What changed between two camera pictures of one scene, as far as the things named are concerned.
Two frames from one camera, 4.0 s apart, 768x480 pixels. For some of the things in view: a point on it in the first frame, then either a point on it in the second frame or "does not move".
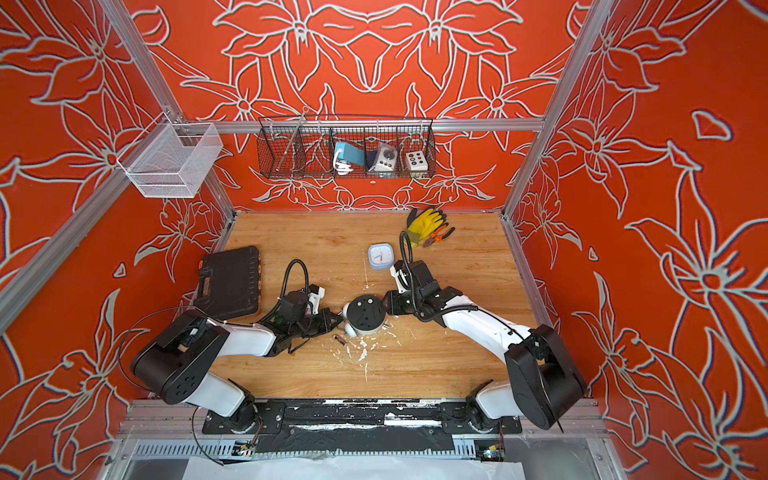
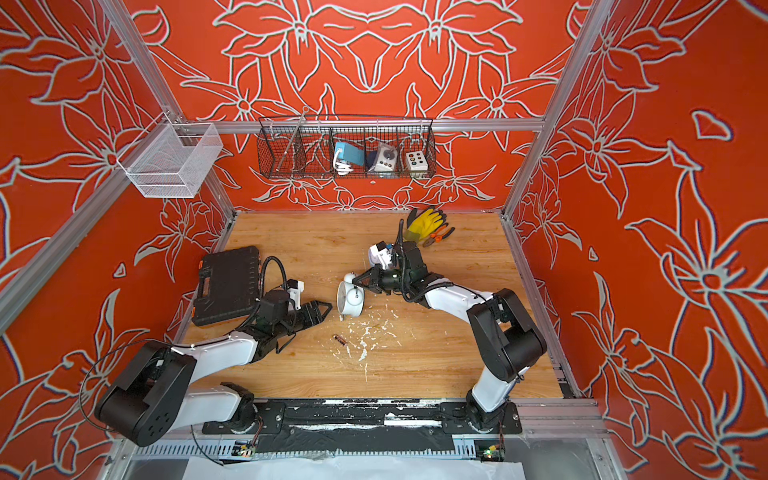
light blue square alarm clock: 381,256 does not move
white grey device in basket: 386,158 does not move
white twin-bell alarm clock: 364,315 to 350,298
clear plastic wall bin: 170,160 does not move
